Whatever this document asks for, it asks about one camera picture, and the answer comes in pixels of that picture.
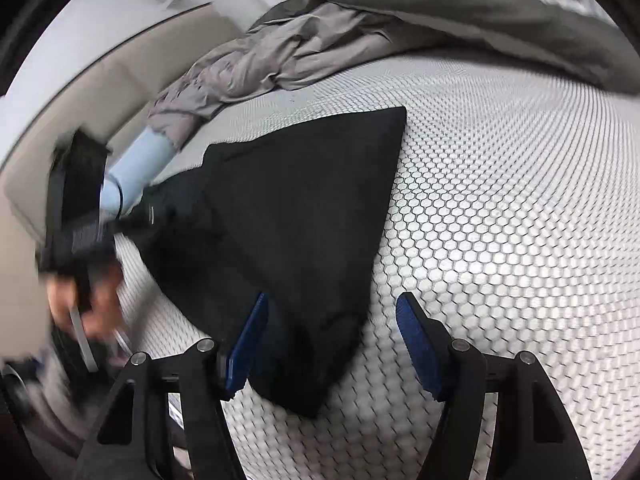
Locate light grey crumpled blanket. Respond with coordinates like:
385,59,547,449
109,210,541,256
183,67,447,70
147,0,396,151

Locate white honeycomb bed mat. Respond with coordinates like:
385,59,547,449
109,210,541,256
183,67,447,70
107,45,640,480

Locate dark grey duvet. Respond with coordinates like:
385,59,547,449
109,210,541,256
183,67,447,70
247,0,640,93

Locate person's left hand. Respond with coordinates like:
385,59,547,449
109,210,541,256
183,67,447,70
47,260,126,346

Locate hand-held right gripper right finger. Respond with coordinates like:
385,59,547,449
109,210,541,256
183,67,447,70
395,291,593,480

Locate beige padded headboard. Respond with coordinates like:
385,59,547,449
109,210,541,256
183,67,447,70
0,2,243,356

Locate light blue pillow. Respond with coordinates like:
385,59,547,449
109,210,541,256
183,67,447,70
99,127,178,221

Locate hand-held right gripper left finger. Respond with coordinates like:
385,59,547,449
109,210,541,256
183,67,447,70
75,291,271,480

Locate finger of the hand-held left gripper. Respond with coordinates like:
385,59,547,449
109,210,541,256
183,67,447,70
102,212,156,241

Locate black pants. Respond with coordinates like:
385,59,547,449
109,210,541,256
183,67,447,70
117,106,408,420

